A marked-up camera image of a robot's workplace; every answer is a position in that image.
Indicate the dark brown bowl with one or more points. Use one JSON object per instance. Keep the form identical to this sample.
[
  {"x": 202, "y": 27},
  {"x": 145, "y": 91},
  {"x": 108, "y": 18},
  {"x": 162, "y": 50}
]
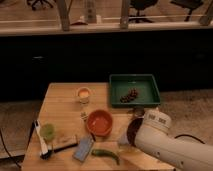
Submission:
[{"x": 133, "y": 129}]

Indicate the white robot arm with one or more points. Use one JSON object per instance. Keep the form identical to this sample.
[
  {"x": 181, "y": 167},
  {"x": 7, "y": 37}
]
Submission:
[{"x": 152, "y": 138}]

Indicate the orange cup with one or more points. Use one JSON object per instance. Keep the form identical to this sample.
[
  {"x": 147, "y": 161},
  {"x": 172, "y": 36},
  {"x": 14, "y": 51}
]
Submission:
[{"x": 83, "y": 95}]

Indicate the dark grape bunch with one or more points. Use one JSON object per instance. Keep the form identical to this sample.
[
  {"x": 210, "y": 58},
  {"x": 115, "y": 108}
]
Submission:
[{"x": 130, "y": 96}]

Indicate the orange bowl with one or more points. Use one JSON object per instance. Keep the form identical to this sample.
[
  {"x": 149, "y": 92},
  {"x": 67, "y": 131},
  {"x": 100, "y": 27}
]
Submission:
[{"x": 99, "y": 123}]

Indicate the small metal cup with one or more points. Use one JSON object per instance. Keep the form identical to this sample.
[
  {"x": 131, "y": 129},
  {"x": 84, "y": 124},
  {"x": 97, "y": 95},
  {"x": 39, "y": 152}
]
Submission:
[{"x": 138, "y": 112}]

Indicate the green plastic tray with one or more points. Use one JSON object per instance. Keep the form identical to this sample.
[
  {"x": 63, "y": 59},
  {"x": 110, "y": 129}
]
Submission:
[{"x": 145, "y": 84}]

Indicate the blue sponge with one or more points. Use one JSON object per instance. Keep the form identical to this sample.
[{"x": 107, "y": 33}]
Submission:
[{"x": 83, "y": 149}]

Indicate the green chili pepper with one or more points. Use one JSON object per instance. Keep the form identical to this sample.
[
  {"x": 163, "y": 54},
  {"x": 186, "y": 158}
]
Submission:
[{"x": 105, "y": 153}]

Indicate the green cup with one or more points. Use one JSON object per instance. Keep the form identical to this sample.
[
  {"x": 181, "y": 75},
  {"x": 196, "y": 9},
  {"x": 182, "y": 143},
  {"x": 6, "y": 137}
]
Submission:
[{"x": 47, "y": 131}]

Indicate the white handled brush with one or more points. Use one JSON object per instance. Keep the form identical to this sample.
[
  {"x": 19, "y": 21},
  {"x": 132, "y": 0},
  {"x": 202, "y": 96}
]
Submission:
[{"x": 44, "y": 148}]

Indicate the black handled tool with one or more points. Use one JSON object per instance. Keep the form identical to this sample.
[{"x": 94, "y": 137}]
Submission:
[{"x": 51, "y": 150}]

